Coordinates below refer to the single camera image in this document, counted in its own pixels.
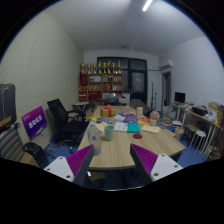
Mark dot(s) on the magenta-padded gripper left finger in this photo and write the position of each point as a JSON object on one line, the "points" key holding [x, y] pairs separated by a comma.
{"points": [[58, 166]]}

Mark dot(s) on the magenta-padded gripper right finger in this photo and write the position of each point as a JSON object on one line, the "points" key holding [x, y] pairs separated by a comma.
{"points": [[163, 165]]}

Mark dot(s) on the clear plastic water bottle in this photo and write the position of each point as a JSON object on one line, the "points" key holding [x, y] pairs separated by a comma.
{"points": [[94, 140]]}

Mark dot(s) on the large kraft paper envelope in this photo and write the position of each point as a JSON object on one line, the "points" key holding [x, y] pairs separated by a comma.
{"points": [[150, 129]]}

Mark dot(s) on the flat round red coaster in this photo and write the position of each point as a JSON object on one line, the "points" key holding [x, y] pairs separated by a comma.
{"points": [[137, 136]]}

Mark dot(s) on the small wooden stool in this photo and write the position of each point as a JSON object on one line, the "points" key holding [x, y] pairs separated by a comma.
{"points": [[190, 127]]}

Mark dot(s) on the black office chair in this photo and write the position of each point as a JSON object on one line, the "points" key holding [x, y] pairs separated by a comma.
{"points": [[63, 120]]}

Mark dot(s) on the teal book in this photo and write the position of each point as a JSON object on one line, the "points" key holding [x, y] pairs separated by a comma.
{"points": [[134, 128]]}

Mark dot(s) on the white round stool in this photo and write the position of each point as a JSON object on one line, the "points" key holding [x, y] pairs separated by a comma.
{"points": [[200, 134]]}

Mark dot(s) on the orange red book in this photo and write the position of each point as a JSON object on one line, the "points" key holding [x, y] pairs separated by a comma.
{"points": [[144, 121]]}

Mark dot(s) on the potted flower bouquet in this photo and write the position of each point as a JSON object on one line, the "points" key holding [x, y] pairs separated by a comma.
{"points": [[154, 116]]}

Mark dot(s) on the purple sign board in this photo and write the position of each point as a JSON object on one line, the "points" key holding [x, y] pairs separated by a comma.
{"points": [[34, 122]]}

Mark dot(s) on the stack of books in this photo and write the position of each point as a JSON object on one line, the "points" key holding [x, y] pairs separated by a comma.
{"points": [[169, 114]]}

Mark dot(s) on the striped upholstered chair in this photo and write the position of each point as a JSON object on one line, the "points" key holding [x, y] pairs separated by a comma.
{"points": [[10, 146]]}

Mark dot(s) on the blue illustrated book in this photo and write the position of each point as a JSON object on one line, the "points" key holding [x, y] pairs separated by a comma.
{"points": [[130, 120]]}

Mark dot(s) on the white printed booklet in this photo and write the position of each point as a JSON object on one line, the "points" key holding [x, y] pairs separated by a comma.
{"points": [[121, 126]]}

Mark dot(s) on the small upright carton box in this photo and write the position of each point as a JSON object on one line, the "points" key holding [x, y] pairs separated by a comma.
{"points": [[139, 112]]}

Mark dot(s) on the pale green cup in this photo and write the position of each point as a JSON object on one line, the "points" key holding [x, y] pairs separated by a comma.
{"points": [[109, 133]]}

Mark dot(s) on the cluttered wooden side desk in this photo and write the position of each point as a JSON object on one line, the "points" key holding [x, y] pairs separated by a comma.
{"points": [[203, 118]]}

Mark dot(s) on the pink patterned box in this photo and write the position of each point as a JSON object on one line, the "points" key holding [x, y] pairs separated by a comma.
{"points": [[128, 114]]}

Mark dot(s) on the blue plastic packet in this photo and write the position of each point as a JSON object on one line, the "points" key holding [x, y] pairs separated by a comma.
{"points": [[101, 120]]}

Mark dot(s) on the beige armchair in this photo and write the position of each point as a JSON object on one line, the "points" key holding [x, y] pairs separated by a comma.
{"points": [[139, 104]]}

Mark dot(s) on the small round side table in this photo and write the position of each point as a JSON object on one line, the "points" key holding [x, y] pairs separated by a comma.
{"points": [[80, 104]]}

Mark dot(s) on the black computer monitor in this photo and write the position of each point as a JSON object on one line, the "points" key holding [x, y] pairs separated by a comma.
{"points": [[180, 97]]}

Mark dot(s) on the yellow gift box, red ribbon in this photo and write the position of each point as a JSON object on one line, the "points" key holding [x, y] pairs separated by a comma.
{"points": [[108, 112]]}

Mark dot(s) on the black flat case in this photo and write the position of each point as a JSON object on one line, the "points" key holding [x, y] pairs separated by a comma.
{"points": [[6, 103]]}

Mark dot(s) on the black glass double door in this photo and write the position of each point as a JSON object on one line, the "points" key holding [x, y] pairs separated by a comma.
{"points": [[138, 81]]}

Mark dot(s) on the wooden shelf unit with trophies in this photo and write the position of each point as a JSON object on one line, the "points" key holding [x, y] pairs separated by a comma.
{"points": [[100, 85]]}

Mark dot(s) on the ceiling tube light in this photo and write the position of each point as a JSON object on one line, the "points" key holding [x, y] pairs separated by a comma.
{"points": [[147, 5]]}

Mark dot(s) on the white wall air conditioner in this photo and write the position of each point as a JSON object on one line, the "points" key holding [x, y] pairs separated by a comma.
{"points": [[167, 64]]}

